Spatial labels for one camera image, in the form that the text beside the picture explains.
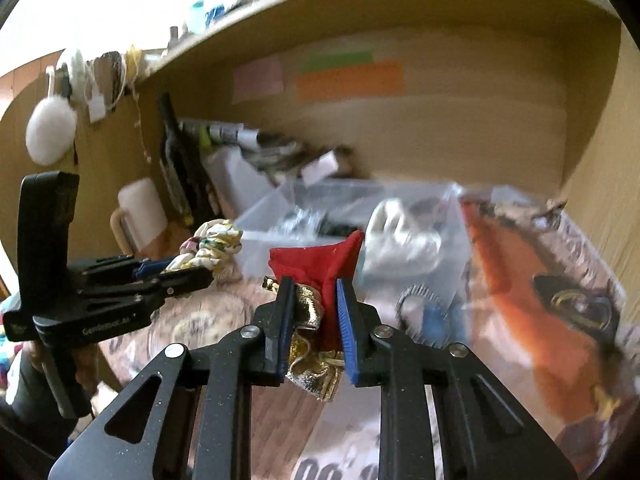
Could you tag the row of small bottles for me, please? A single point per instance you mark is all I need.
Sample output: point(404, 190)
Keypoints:
point(210, 12)

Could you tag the orange printed plastic bag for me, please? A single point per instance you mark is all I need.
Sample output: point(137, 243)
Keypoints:
point(505, 275)

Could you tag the green sticky note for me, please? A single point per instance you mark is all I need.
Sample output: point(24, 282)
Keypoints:
point(337, 61)

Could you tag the white fluffy pom-pom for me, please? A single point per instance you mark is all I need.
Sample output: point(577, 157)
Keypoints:
point(50, 130)

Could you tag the white plastic container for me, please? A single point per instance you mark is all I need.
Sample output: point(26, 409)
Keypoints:
point(235, 180)

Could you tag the pink sticky note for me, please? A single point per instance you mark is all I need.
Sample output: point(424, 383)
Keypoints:
point(258, 80)

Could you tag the orange sticky note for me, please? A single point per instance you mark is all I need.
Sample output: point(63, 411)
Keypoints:
point(350, 81)

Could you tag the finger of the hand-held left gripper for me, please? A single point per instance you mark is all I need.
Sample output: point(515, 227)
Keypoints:
point(175, 284)
point(147, 267)

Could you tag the floral patterned cloth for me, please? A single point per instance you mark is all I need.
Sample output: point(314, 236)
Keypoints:
point(220, 240)

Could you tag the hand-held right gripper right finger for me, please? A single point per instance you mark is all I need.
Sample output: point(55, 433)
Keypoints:
point(348, 332)

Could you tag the red pouch with gold trim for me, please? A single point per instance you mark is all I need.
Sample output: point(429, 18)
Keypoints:
point(310, 265)

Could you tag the silvery white cloth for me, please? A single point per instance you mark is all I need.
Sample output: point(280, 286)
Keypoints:
point(400, 240)

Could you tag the printed table mat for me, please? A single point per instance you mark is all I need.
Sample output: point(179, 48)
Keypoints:
point(210, 317)

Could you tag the blue round band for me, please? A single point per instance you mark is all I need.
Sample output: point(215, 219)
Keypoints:
point(431, 321)

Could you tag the white paper tag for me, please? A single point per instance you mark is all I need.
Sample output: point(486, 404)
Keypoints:
point(319, 167)

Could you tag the clear plastic box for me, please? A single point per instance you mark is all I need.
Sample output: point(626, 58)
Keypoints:
point(260, 222)

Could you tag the wooden shelf unit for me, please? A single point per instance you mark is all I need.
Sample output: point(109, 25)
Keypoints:
point(450, 135)

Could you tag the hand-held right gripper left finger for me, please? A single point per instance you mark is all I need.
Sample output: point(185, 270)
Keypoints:
point(281, 345)

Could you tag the white mug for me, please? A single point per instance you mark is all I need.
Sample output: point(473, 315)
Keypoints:
point(142, 210)

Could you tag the dark glass bottle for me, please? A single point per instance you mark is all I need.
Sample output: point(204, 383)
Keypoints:
point(177, 165)

